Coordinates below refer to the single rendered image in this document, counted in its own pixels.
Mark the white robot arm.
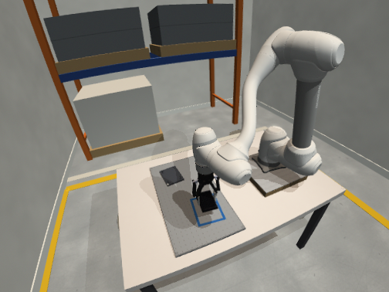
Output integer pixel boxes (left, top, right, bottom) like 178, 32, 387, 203
192, 26, 344, 185

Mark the black well plate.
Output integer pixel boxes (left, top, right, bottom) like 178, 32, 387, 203
199, 190, 218, 213

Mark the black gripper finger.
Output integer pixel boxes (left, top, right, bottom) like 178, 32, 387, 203
192, 179, 206, 205
208, 175, 221, 201

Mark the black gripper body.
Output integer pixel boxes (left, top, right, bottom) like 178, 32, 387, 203
198, 172, 215, 185

